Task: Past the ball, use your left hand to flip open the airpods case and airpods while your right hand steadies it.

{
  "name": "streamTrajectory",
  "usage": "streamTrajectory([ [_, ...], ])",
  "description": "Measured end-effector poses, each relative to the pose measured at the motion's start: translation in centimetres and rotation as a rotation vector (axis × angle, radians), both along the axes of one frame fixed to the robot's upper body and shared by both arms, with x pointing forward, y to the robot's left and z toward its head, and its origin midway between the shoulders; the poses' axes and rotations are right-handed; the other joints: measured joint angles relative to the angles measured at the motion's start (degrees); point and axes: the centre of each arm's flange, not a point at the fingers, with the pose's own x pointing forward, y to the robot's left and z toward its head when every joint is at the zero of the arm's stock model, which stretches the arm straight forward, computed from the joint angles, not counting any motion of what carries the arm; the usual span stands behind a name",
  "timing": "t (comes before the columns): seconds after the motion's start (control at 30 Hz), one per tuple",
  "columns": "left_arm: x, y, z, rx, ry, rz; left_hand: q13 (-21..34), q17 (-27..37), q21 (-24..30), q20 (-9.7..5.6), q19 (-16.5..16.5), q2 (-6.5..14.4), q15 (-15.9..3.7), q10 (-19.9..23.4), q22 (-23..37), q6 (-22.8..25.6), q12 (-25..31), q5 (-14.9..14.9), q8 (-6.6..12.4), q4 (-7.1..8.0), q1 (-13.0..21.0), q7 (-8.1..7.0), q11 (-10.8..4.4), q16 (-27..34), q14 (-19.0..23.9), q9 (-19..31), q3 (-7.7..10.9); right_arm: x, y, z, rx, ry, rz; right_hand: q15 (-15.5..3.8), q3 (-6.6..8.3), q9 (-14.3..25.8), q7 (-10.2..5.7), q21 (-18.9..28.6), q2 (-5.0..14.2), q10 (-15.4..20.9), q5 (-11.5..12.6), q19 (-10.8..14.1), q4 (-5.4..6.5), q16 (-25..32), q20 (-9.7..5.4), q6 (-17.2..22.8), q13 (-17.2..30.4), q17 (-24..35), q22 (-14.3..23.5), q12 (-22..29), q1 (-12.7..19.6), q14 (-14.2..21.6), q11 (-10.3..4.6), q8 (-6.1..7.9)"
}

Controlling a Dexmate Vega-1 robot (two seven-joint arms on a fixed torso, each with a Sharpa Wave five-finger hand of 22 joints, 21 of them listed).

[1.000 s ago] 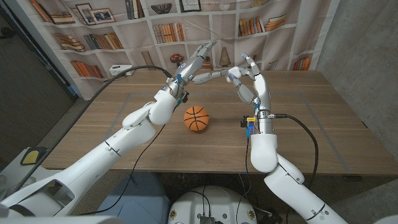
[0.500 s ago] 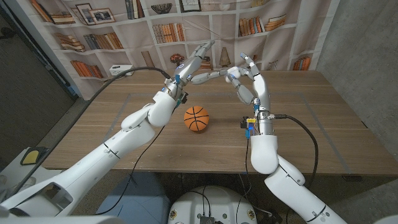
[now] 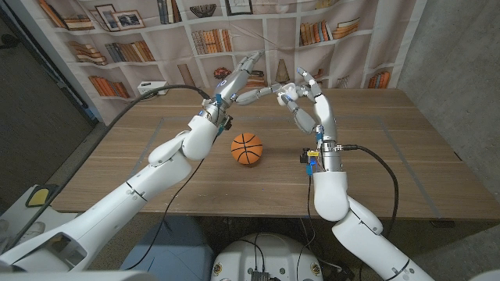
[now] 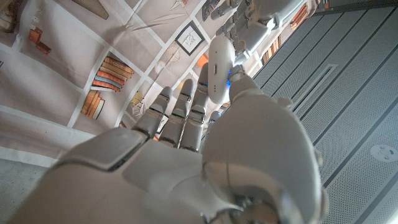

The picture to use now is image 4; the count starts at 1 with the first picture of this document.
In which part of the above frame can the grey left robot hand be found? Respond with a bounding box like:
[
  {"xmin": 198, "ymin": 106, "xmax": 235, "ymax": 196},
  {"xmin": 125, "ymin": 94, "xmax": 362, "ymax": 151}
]
[{"xmin": 210, "ymin": 0, "xmax": 318, "ymax": 66}]

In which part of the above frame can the perforated partition panel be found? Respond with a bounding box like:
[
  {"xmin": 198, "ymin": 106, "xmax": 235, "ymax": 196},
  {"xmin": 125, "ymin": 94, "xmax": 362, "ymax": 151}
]
[{"xmin": 251, "ymin": 0, "xmax": 398, "ymax": 224}]

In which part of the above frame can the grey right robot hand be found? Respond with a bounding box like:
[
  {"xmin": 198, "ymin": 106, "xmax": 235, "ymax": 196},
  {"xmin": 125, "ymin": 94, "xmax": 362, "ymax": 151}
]
[{"xmin": 9, "ymin": 62, "xmax": 329, "ymax": 224}]

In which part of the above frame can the white airpods case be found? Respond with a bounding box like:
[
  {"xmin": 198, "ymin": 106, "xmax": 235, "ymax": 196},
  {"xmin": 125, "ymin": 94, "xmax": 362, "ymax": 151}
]
[{"xmin": 207, "ymin": 35, "xmax": 236, "ymax": 105}]

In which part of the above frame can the printed bookshelf backdrop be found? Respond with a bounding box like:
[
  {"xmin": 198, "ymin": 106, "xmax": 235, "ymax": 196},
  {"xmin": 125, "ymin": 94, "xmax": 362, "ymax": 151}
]
[{"xmin": 0, "ymin": 0, "xmax": 321, "ymax": 169}]

